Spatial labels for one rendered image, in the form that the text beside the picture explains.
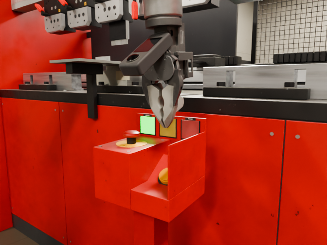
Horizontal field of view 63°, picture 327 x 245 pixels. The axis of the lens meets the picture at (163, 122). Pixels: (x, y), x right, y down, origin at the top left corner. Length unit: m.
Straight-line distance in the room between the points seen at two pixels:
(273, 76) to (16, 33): 1.53
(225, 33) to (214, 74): 0.61
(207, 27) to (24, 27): 1.12
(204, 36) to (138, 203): 1.15
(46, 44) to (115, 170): 1.53
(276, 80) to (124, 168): 0.51
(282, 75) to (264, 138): 0.20
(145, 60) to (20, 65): 1.50
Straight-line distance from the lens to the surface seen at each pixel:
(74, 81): 1.44
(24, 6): 1.82
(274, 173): 0.76
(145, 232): 0.65
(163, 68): 0.52
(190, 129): 0.62
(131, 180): 0.56
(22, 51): 1.92
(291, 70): 0.84
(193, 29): 1.59
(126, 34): 1.19
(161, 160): 0.63
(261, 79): 0.86
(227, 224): 0.87
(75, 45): 2.13
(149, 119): 0.68
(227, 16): 1.51
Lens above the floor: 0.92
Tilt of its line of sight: 9 degrees down
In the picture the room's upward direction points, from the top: straight up
